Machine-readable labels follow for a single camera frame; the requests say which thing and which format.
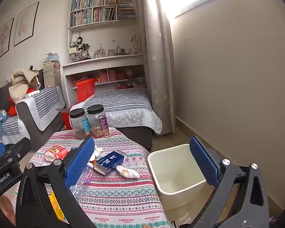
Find clear desk organiser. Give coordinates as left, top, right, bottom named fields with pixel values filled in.
left=69, top=51, right=88, bottom=63

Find tall stack of books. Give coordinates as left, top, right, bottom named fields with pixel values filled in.
left=43, top=60, right=62, bottom=88

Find striped quilted sofa cover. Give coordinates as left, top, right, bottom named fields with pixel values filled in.
left=21, top=85, right=66, bottom=131

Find white shelf unit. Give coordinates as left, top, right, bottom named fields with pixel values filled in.
left=62, top=0, right=148, bottom=105

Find dark bed base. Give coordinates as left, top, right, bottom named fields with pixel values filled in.
left=116, top=126, right=154, bottom=151

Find white tissue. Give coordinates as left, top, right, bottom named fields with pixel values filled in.
left=116, top=165, right=140, bottom=178
left=91, top=146, right=103, bottom=162

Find red snack bag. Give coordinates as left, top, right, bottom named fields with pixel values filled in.
left=44, top=145, right=69, bottom=161

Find leaning booklets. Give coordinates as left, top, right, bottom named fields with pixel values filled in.
left=131, top=34, right=142, bottom=55

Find blue label nut jar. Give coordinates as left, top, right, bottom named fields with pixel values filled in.
left=69, top=108, right=90, bottom=139

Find red plush toy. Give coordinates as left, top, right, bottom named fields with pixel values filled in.
left=8, top=88, right=41, bottom=116

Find large framed picture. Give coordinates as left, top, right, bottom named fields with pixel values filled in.
left=14, top=2, right=40, bottom=47

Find yellow wrapper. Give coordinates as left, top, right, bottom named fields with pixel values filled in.
left=49, top=191, right=64, bottom=221

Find floral sheer curtain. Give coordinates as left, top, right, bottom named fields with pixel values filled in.
left=129, top=0, right=176, bottom=135

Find clear plastic bottle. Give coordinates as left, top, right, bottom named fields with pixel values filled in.
left=69, top=161, right=95, bottom=202

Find blue biscuit box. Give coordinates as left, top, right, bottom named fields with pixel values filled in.
left=93, top=150, right=127, bottom=175

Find brown plush toy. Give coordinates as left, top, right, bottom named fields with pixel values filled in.
left=28, top=65, right=42, bottom=91

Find white plastic waste bin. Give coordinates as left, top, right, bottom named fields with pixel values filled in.
left=147, top=144, right=219, bottom=213

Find purple label nut jar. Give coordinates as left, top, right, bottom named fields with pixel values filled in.
left=87, top=104, right=110, bottom=138

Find blue plush toy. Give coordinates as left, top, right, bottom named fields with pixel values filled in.
left=0, top=109, right=10, bottom=143

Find grey quilted cushion with toy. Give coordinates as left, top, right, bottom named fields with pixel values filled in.
left=0, top=115, right=26, bottom=145

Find red plastic basket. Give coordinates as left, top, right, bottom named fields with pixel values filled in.
left=76, top=78, right=96, bottom=103

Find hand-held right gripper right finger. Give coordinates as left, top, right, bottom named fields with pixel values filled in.
left=188, top=136, right=269, bottom=228

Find row of upright books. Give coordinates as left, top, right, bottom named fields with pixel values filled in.
left=70, top=7, right=117, bottom=26
left=71, top=0, right=105, bottom=11

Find dark grey sofa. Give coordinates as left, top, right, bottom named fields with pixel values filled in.
left=0, top=69, right=67, bottom=151

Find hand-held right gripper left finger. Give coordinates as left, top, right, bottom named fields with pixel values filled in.
left=15, top=137, right=95, bottom=228

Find beige fleece blanket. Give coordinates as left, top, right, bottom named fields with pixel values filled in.
left=8, top=68, right=36, bottom=101

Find patterned tablecloth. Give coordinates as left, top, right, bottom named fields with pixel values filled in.
left=8, top=127, right=174, bottom=228

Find striped bed quilt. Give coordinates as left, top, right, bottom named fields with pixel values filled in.
left=70, top=88, right=162, bottom=135

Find stack of flat magazines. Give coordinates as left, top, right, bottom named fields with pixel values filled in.
left=117, top=5, right=136, bottom=20

